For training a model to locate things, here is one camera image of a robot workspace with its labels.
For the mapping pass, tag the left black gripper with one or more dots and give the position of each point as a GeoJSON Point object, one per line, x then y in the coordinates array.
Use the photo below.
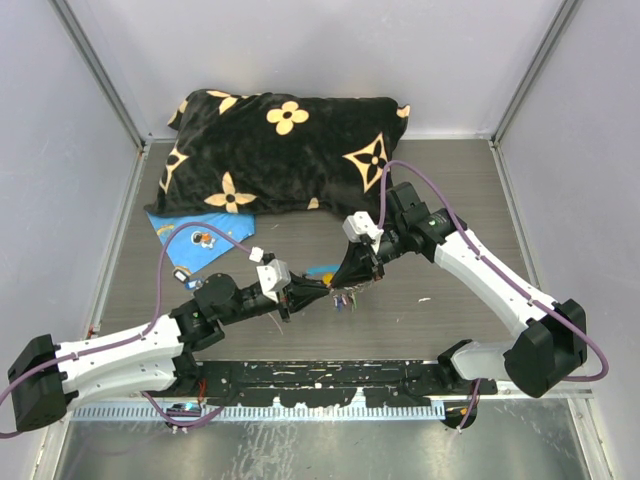
{"type": "Point", "coordinates": [299, 294]}

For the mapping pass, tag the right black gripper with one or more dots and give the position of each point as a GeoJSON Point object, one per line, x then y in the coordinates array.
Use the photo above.
{"type": "Point", "coordinates": [359, 263]}

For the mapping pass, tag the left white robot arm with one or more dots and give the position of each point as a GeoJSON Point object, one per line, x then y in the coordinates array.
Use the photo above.
{"type": "Point", "coordinates": [48, 380]}

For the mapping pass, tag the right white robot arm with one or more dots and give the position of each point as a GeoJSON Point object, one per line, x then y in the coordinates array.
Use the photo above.
{"type": "Point", "coordinates": [548, 337]}

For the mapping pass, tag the loose blue tagged key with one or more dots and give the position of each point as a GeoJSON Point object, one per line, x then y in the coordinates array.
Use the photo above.
{"type": "Point", "coordinates": [193, 284]}

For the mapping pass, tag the blue cartoon cloth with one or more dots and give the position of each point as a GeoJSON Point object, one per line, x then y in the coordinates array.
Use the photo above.
{"type": "Point", "coordinates": [195, 247]}

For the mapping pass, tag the black floral plush pillow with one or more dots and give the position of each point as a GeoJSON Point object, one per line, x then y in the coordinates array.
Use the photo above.
{"type": "Point", "coordinates": [273, 153]}

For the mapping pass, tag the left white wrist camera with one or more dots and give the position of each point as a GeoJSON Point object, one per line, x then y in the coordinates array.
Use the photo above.
{"type": "Point", "coordinates": [273, 274]}

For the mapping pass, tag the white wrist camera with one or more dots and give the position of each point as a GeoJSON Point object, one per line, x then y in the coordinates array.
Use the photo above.
{"type": "Point", "coordinates": [360, 228]}
{"type": "Point", "coordinates": [273, 274]}

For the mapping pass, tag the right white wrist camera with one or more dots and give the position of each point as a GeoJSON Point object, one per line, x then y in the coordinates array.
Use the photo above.
{"type": "Point", "coordinates": [360, 228]}

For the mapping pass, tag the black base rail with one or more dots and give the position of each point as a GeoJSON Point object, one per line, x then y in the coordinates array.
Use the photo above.
{"type": "Point", "coordinates": [384, 383]}

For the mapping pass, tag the white slotted cable duct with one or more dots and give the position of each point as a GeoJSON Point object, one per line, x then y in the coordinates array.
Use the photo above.
{"type": "Point", "coordinates": [356, 411]}

